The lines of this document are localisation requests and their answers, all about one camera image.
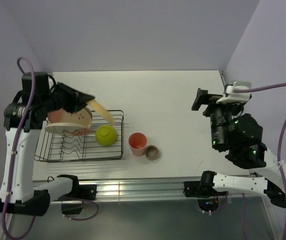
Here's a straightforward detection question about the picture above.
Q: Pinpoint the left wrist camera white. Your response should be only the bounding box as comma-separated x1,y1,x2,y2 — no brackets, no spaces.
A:
216,81,252,104

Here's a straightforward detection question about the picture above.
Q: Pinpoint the pink cream plate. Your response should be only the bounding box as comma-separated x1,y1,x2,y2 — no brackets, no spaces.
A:
47,107,93,127
44,122,91,136

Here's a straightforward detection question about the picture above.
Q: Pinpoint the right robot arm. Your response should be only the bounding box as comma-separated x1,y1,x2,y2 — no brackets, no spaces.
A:
184,85,286,208

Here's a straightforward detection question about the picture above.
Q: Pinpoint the aluminium table edge rail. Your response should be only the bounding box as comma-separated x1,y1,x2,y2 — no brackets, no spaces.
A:
5,174,270,205

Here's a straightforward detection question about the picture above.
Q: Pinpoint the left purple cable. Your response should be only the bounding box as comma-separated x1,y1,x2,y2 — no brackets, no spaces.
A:
1,56,36,240

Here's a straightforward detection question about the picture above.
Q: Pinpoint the lime green bowl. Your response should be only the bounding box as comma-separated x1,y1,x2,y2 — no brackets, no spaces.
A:
95,125,118,147

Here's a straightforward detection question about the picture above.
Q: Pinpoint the purple cable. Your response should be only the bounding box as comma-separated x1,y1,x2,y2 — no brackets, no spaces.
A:
234,82,286,240
1,56,36,240

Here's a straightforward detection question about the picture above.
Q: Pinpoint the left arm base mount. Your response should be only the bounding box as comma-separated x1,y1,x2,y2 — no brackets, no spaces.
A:
58,184,100,220

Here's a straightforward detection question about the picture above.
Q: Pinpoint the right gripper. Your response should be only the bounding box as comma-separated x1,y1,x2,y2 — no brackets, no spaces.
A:
188,87,239,148

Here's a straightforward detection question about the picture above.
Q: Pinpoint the pink plastic cup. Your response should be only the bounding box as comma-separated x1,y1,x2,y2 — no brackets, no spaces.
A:
128,132,148,157

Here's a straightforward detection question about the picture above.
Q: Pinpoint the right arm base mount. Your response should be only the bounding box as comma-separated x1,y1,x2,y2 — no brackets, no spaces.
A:
183,181,229,216

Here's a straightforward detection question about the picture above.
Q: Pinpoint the black wire dish rack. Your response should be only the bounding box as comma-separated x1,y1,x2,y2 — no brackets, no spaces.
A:
34,109,124,163

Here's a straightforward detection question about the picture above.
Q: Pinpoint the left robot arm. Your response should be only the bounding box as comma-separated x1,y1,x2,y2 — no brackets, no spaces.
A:
0,71,95,217

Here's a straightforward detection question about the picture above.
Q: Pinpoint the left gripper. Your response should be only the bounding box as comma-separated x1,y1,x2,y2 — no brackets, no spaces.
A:
41,81,95,114

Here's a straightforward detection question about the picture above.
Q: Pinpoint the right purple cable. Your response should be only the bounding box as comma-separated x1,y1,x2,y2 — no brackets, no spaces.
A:
234,82,286,240

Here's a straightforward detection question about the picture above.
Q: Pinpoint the small speckled ceramic cup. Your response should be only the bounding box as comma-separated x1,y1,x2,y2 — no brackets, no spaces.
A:
144,145,160,161

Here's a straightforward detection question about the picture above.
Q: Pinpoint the plain yellow bear plate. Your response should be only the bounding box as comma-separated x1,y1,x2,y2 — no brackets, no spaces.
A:
87,99,115,125

